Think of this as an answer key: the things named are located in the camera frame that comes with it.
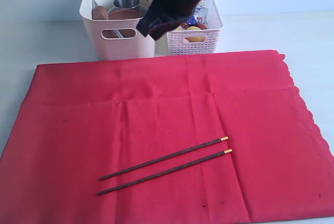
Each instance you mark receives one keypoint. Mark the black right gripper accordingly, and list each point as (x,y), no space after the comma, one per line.
(164,16)

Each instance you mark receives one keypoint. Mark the brown wooden plate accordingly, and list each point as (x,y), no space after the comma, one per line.
(120,33)

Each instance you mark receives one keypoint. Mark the stainless steel cup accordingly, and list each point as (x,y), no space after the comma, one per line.
(127,4)

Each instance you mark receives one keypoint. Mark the yellow lemon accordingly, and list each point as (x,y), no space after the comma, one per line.
(196,38)

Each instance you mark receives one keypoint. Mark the blue white milk carton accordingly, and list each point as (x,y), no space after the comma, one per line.
(198,17)

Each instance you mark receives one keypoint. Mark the red sausage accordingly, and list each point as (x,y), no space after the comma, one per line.
(202,26)

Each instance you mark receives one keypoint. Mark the brown wooden spoon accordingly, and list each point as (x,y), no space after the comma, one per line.
(99,13)

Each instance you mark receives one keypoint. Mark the red tablecloth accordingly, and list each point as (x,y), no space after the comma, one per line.
(82,121)

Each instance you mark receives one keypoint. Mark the brown wooden chopstick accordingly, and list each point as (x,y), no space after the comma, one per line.
(169,171)
(169,156)

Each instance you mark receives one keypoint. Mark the white enamel bowl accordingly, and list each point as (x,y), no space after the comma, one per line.
(142,10)

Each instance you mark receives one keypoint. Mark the cream plastic bin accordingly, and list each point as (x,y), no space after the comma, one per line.
(115,48)

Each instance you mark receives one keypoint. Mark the white perforated plastic basket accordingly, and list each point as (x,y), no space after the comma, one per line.
(213,22)

